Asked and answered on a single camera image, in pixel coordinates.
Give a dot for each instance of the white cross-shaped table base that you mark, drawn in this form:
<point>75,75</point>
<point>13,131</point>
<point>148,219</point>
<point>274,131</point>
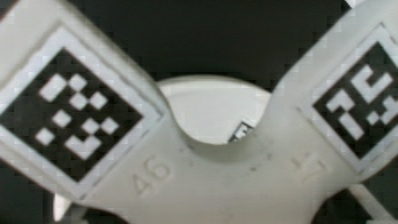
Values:
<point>93,141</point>

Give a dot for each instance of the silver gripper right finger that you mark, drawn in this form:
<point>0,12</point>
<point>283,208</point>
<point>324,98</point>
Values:
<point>354,208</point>

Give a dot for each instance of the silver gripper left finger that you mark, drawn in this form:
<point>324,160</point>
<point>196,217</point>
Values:
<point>75,214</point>

